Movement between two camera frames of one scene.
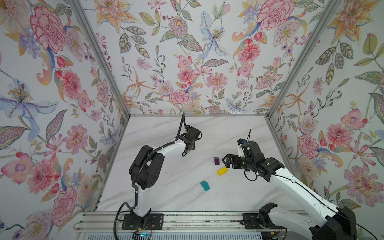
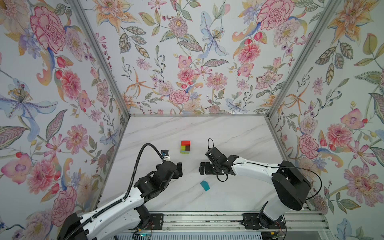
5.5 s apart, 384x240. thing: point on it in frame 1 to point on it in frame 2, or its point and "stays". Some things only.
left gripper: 193,145 to 177,174
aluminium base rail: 106,221 stays
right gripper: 234,157 to 206,171
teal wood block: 205,185 stays
